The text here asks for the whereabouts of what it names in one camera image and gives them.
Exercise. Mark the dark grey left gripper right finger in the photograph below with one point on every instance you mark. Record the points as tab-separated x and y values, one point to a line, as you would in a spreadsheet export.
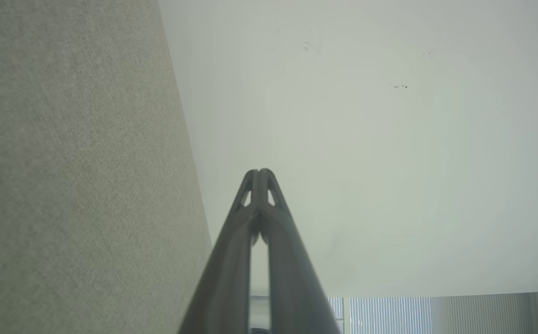
292	283

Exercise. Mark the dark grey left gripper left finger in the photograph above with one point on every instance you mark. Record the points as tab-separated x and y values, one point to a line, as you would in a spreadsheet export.
224	278

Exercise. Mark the white vertical window blinds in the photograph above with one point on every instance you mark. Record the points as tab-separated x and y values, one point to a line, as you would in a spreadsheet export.
436	315

